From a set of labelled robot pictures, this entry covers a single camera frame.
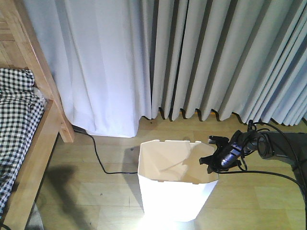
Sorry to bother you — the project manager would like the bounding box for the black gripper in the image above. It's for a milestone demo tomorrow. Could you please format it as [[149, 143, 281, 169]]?
[[199, 130, 260, 173]]

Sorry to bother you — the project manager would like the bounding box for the white paper trash bin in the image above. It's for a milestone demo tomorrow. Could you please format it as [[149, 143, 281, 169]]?
[[138, 140, 218, 222]]

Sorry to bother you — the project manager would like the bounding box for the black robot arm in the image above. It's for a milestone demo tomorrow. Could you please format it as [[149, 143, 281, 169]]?
[[199, 130, 307, 192]]

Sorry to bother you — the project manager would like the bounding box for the grey pleated curtain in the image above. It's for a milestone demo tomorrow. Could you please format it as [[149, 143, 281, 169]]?
[[140, 0, 307, 126]]

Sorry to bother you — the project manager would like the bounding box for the white sheer curtain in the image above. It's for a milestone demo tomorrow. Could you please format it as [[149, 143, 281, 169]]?
[[24, 0, 151, 138]]

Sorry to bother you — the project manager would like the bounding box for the checkered blanket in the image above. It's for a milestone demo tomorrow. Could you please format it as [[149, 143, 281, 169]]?
[[0, 93, 45, 215]]

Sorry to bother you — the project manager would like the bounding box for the checkered pillow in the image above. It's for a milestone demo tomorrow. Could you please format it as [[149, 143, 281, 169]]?
[[0, 68, 35, 98]]

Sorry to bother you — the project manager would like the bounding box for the black camera cable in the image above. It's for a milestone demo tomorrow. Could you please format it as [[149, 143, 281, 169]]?
[[211, 121, 307, 207]]

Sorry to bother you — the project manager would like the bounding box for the black power cord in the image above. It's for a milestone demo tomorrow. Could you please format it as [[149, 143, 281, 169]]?
[[73, 126, 139, 175]]

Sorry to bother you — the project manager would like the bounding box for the wooden bed frame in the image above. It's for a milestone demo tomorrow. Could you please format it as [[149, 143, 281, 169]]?
[[0, 0, 74, 230]]

